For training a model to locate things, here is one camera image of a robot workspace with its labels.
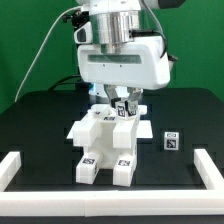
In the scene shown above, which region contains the white tagged cube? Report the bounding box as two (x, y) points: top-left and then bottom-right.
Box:
(115, 100), (138, 119)
(164, 132), (179, 150)

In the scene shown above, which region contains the black cable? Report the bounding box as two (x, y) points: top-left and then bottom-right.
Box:
(48, 74), (83, 92)

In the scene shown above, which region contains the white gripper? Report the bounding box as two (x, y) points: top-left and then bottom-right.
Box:
(74, 23), (170, 110)

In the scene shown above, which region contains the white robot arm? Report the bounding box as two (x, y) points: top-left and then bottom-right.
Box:
(74, 0), (186, 112)

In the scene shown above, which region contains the black camera stand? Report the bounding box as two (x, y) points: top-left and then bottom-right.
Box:
(62, 9), (91, 94)

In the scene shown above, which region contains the white U-shaped border fence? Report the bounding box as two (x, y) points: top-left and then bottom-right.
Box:
(0, 149), (224, 217)

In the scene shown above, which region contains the white cable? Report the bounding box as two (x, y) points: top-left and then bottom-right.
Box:
(14, 5), (83, 103)

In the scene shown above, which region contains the white chair back frame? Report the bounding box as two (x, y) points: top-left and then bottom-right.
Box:
(67, 104), (153, 149)

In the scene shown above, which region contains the white chair seat part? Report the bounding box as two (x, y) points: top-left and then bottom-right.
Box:
(84, 120), (137, 169)

